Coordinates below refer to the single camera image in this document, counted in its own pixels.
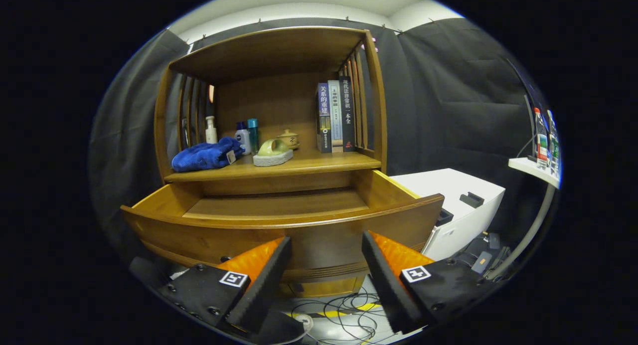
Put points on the book with black spine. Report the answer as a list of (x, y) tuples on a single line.
[(347, 110)]

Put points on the white drawer unit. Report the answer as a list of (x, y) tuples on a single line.
[(433, 185)]

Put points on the wooden cabinet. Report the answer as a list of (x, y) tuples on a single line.
[(269, 100)]

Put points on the wooden drawer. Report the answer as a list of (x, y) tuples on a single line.
[(324, 240)]

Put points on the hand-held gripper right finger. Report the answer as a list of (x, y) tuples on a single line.
[(386, 285)]

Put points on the white pump bottle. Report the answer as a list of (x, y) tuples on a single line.
[(211, 134)]

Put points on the white round table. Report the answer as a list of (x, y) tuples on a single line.
[(528, 166)]

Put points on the black computer tower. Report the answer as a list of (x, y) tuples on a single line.
[(478, 258)]

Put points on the black plastic holder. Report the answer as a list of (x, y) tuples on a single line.
[(471, 199), (443, 216)]

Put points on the white bottle with blue cap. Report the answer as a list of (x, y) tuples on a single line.
[(243, 138)]

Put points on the wooden countertop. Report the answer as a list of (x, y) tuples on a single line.
[(324, 163)]

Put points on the water bottle with red cap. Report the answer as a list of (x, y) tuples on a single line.
[(541, 140)]

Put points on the beige lidded tea cup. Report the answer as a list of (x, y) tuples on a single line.
[(290, 138)]

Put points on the book with pale grey spine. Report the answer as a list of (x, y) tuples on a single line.
[(335, 115)]

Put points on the computer monitor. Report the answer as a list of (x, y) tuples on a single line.
[(528, 125)]

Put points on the clear teal bottle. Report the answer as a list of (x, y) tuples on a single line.
[(253, 133)]

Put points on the blue towel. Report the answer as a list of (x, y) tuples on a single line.
[(204, 155)]

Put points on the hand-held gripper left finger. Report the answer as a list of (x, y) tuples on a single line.
[(264, 285)]

